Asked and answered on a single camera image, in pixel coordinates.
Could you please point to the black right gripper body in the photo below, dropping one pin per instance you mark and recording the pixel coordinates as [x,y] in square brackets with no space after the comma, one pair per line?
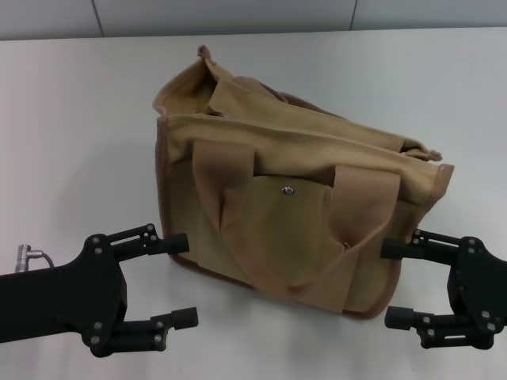
[483,285]

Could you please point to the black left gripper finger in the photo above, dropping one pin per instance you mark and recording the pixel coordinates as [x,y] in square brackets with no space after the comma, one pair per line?
[146,332]
[138,245]

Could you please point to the khaki canvas food bag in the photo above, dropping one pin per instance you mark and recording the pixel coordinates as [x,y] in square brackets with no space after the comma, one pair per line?
[277,221]

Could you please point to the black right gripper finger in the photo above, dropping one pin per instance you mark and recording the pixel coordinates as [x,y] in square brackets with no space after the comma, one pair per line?
[431,247]
[439,328]

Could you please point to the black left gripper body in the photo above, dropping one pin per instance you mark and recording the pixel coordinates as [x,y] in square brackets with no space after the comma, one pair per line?
[59,301]

